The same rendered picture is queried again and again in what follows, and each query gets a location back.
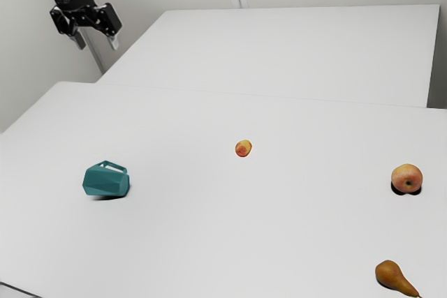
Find teal faceted mug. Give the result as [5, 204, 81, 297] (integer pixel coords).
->
[82, 160, 131, 198]

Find small peach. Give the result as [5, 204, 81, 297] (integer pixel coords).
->
[235, 139, 253, 158]

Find red yellow apple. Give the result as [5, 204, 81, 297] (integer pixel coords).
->
[390, 163, 424, 194]

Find brown pear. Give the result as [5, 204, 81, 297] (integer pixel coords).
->
[375, 260, 422, 298]

